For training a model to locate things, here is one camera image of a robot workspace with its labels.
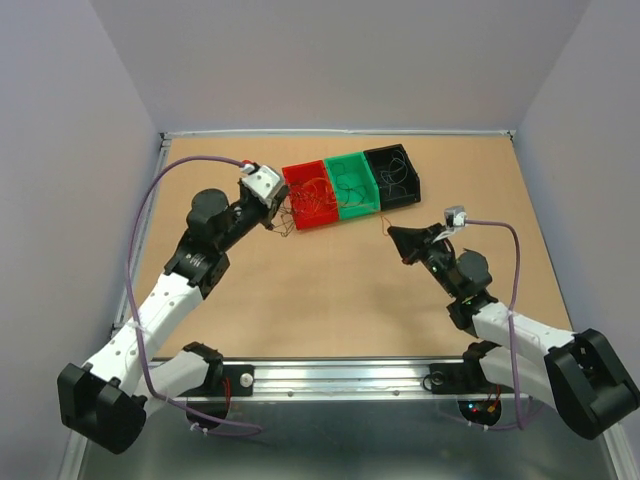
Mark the green plastic bin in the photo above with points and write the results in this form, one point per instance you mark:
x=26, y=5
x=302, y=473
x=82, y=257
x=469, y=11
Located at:
x=354, y=185

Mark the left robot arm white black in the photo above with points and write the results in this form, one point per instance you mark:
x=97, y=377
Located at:
x=109, y=398

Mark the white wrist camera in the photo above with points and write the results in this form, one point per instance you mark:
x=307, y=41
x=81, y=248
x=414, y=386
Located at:
x=455, y=220
x=262, y=181

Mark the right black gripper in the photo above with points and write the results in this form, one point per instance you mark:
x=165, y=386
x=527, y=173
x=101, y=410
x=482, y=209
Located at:
x=412, y=243

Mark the black plastic bin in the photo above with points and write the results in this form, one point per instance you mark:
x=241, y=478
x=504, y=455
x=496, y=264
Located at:
x=397, y=180

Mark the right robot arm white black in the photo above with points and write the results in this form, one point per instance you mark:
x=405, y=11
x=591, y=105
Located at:
x=577, y=374

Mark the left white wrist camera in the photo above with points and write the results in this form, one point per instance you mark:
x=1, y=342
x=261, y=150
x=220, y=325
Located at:
x=262, y=181

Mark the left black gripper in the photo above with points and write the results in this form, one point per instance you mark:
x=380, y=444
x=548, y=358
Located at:
x=265, y=210

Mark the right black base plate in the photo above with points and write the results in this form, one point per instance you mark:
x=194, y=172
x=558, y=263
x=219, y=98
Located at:
x=459, y=378

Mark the aluminium mounting rail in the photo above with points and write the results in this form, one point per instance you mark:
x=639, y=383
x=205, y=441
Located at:
x=323, y=380

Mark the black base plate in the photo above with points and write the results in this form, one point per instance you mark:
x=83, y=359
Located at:
x=235, y=380
x=459, y=378

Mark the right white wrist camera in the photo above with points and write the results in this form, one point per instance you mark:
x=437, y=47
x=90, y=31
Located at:
x=455, y=220

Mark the red plastic bin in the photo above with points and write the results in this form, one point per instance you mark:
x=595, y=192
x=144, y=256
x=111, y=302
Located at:
x=311, y=195

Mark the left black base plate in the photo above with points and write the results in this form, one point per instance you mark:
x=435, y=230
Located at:
x=235, y=380

